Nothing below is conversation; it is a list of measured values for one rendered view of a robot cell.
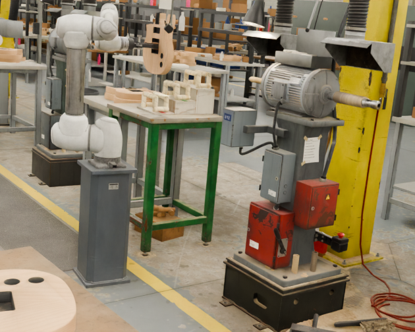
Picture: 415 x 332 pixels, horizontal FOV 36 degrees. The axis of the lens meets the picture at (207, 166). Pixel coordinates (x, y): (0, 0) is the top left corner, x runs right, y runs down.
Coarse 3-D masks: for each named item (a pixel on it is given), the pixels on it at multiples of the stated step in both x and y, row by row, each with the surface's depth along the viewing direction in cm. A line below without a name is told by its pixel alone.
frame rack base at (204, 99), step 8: (184, 88) 444; (192, 88) 435; (200, 88) 436; (192, 96) 435; (200, 96) 433; (208, 96) 436; (200, 104) 434; (208, 104) 438; (200, 112) 436; (208, 112) 439
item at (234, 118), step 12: (228, 108) 342; (240, 108) 346; (228, 120) 340; (240, 120) 340; (252, 120) 345; (228, 132) 341; (240, 132) 342; (228, 144) 342; (240, 144) 344; (252, 144) 349; (264, 144) 343
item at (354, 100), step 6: (336, 96) 320; (342, 96) 317; (348, 96) 314; (354, 96) 312; (360, 96) 310; (336, 102) 323; (342, 102) 318; (348, 102) 314; (354, 102) 311; (360, 102) 308
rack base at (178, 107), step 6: (174, 96) 446; (162, 102) 439; (174, 102) 425; (180, 102) 426; (186, 102) 428; (192, 102) 431; (174, 108) 425; (180, 108) 427; (186, 108) 429; (192, 108) 432; (174, 114) 426; (180, 114) 428; (186, 114) 430; (192, 114) 433
